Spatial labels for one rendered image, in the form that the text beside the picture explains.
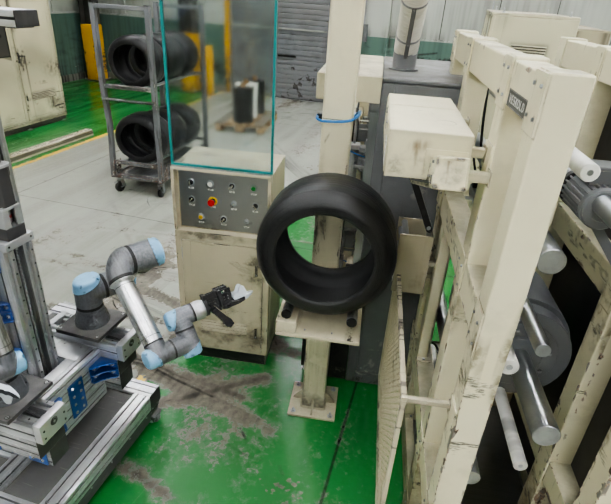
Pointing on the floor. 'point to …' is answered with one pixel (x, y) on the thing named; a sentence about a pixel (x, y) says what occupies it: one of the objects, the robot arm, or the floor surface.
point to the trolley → (152, 120)
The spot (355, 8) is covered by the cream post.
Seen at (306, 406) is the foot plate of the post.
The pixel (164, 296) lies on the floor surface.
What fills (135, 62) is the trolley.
